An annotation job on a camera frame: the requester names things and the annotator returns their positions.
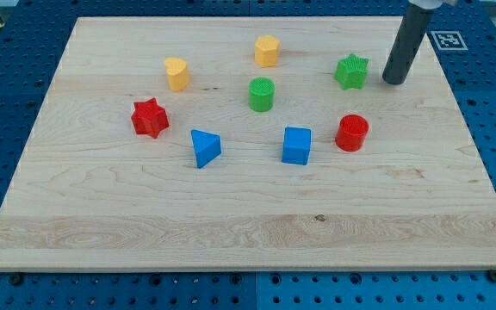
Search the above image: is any yellow hexagon block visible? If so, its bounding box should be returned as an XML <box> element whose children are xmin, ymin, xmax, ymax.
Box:
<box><xmin>254</xmin><ymin>34</ymin><xmax>281</xmax><ymax>68</ymax></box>

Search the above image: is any yellow heart block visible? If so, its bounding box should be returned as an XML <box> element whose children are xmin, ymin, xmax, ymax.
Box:
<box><xmin>164</xmin><ymin>57</ymin><xmax>190</xmax><ymax>91</ymax></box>

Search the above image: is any red star block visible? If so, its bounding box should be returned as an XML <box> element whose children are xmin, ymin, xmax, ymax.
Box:
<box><xmin>131</xmin><ymin>97</ymin><xmax>170</xmax><ymax>139</ymax></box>

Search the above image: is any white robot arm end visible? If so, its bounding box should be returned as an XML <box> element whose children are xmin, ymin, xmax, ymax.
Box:
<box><xmin>408</xmin><ymin>0</ymin><xmax>459</xmax><ymax>10</ymax></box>

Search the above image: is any white fiducial marker tag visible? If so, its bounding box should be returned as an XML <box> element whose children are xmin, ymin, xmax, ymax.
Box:
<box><xmin>431</xmin><ymin>30</ymin><xmax>468</xmax><ymax>51</ymax></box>

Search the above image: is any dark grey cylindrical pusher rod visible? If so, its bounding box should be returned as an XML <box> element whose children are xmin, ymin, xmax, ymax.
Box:
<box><xmin>382</xmin><ymin>3</ymin><xmax>434</xmax><ymax>85</ymax></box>

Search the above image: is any green star block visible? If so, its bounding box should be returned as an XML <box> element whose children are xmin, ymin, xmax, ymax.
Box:
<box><xmin>334</xmin><ymin>53</ymin><xmax>369</xmax><ymax>90</ymax></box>

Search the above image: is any blue cube block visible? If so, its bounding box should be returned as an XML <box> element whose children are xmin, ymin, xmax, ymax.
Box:
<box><xmin>282</xmin><ymin>127</ymin><xmax>312</xmax><ymax>165</ymax></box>

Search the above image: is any green cylinder block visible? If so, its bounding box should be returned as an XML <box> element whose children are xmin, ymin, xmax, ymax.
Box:
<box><xmin>248</xmin><ymin>77</ymin><xmax>275</xmax><ymax>112</ymax></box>

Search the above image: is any blue triangle block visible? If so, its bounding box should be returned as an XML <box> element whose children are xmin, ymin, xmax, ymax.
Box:
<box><xmin>190</xmin><ymin>129</ymin><xmax>221</xmax><ymax>169</ymax></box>

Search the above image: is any red cylinder block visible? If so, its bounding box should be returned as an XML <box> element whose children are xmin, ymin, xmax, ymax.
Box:
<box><xmin>335</xmin><ymin>115</ymin><xmax>369</xmax><ymax>152</ymax></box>

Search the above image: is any light wooden board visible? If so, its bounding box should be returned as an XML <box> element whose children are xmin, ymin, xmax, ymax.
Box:
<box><xmin>0</xmin><ymin>17</ymin><xmax>496</xmax><ymax>272</ymax></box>

